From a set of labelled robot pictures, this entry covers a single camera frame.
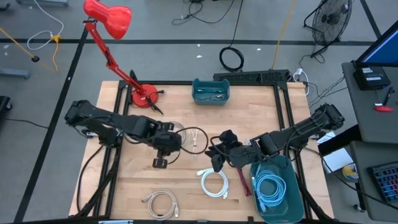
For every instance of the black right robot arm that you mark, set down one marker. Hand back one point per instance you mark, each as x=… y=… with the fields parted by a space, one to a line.
x=304 y=127

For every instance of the grey desk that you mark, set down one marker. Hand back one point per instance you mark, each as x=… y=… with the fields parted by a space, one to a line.
x=385 y=127
x=362 y=161

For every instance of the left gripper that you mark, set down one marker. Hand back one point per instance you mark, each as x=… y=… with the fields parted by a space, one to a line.
x=166 y=141

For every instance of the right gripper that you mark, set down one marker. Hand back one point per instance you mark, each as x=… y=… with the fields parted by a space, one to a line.
x=239 y=154

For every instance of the keyboard with coloured keys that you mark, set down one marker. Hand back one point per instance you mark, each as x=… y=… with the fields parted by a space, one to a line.
x=387 y=180

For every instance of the white power adapter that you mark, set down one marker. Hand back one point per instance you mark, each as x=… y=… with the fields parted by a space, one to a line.
x=299 y=73

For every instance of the black box with labels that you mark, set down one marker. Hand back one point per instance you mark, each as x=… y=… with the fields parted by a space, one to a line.
x=371 y=79

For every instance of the small teal plastic bin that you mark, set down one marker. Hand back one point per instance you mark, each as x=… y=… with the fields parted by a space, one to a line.
x=211 y=101

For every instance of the black floor fan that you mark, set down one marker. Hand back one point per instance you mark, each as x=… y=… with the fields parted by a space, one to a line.
x=330 y=18

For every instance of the large teal plastic bin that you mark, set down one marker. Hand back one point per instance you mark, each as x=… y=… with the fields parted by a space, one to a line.
x=289 y=214

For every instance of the black rolling stand base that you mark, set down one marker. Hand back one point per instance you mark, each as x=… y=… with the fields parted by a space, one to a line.
x=3 y=104

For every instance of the black pen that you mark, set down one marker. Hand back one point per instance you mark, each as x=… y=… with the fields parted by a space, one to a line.
x=388 y=95

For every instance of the red desk lamp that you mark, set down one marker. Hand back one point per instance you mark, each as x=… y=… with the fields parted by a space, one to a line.
x=109 y=17

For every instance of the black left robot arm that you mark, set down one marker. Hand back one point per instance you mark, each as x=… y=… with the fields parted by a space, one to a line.
x=93 y=116

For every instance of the black aluminium table frame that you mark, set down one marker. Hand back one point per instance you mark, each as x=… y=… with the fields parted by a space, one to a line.
x=248 y=84

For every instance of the white paper sheet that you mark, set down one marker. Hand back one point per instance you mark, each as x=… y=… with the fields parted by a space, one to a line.
x=337 y=160

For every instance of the black computer monitor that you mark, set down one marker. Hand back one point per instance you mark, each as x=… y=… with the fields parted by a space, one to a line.
x=382 y=49

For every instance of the silver mounting bracket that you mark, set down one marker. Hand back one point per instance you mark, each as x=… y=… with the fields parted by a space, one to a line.
x=88 y=133

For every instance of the round printed disc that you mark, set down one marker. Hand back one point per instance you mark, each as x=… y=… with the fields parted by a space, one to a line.
x=349 y=171

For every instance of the black round floor plug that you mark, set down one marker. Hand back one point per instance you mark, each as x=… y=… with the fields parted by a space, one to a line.
x=35 y=58

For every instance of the red flat object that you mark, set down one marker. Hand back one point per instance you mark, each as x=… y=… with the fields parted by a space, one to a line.
x=383 y=108

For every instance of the grey furniture foot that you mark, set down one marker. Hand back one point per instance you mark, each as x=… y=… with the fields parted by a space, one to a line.
x=14 y=73
x=43 y=2

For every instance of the grey metal bar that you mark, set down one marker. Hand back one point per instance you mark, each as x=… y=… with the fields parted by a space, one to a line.
x=115 y=222

